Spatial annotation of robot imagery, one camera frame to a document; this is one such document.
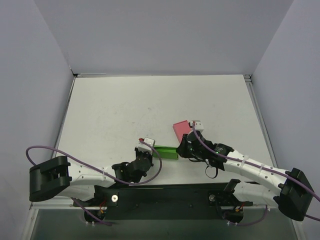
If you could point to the green paper box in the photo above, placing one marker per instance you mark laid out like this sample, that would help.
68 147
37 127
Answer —
167 152

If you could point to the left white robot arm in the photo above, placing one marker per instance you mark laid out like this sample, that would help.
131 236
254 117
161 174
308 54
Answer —
60 177

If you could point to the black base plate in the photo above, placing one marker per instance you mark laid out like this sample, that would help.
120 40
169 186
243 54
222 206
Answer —
198 201

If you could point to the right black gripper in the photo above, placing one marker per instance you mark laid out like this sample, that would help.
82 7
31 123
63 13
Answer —
184 146

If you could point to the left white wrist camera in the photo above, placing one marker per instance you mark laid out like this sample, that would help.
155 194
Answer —
146 145

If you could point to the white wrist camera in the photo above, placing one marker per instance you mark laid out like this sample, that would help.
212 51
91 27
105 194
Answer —
197 125
146 145

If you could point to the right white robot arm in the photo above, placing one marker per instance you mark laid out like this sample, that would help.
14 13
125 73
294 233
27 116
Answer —
288 190

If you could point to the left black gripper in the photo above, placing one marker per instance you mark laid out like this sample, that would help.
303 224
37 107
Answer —
141 152

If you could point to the pink paper box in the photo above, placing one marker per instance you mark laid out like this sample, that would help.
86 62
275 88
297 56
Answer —
181 128

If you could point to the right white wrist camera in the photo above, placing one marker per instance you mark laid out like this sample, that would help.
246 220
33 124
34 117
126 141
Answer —
197 125

